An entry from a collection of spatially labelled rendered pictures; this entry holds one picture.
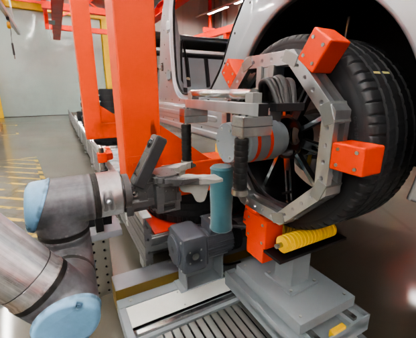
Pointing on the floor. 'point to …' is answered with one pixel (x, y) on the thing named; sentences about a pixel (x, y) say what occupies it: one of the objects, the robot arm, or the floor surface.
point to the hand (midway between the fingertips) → (208, 169)
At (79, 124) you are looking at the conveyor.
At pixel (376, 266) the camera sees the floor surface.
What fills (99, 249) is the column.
